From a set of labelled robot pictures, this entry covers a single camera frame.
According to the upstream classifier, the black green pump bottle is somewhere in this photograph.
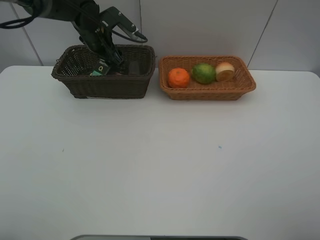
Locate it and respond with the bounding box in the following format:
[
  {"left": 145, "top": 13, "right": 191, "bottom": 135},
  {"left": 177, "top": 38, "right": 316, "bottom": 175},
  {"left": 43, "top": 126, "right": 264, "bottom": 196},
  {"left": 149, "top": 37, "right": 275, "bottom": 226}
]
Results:
[{"left": 90, "top": 59, "right": 111, "bottom": 76}]

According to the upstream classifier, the translucent purple plastic cup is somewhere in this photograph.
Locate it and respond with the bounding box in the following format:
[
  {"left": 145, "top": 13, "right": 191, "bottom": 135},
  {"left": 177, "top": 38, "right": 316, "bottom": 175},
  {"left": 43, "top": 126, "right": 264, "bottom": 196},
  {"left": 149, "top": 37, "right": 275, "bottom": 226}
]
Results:
[{"left": 128, "top": 60, "right": 141, "bottom": 76}]

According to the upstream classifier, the green lime fruit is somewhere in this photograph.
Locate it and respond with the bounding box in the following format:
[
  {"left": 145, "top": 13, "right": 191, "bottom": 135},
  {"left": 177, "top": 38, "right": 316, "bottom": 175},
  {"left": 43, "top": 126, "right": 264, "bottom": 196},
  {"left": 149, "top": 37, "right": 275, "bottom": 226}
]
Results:
[{"left": 191, "top": 63, "right": 216, "bottom": 85}]

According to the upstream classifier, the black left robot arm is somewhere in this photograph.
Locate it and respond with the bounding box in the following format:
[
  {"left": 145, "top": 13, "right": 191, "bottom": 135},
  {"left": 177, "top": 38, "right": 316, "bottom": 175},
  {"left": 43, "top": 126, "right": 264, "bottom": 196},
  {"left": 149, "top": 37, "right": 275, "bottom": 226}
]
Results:
[{"left": 0, "top": 0, "right": 127, "bottom": 67}]

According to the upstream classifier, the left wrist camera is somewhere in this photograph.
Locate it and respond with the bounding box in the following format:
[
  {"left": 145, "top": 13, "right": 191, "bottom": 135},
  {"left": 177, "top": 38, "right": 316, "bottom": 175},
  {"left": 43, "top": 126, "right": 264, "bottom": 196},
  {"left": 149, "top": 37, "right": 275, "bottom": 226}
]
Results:
[{"left": 99, "top": 6, "right": 148, "bottom": 44}]

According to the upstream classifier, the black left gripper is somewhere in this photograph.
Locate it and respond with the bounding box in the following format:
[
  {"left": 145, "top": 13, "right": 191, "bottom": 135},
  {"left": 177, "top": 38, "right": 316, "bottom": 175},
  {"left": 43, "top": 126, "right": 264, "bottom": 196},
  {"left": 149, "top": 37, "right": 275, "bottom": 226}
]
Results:
[{"left": 79, "top": 29, "right": 124, "bottom": 66}]

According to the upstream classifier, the red yellow peach fruit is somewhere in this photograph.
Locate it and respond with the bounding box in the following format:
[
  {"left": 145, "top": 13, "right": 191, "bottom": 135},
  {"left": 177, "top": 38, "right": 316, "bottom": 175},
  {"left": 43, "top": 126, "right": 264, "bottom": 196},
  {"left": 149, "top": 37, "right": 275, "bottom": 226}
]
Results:
[{"left": 215, "top": 62, "right": 235, "bottom": 82}]

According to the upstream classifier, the orange wicker basket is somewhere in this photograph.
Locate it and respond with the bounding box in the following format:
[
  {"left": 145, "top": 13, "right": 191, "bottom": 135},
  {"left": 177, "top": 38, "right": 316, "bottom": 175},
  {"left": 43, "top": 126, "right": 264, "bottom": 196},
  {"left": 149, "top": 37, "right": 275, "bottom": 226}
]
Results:
[{"left": 158, "top": 55, "right": 256, "bottom": 101}]

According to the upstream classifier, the orange tangerine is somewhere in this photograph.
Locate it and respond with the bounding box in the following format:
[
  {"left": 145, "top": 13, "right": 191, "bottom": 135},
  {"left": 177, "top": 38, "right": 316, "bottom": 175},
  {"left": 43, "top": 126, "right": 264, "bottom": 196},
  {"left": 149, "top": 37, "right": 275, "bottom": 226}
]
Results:
[{"left": 168, "top": 68, "right": 191, "bottom": 89}]

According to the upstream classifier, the dark brown wicker basket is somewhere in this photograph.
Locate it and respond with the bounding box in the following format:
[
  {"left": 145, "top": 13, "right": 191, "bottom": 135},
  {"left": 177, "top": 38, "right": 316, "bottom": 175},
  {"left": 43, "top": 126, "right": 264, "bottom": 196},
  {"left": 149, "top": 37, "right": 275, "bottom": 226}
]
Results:
[{"left": 51, "top": 44, "right": 156, "bottom": 99}]

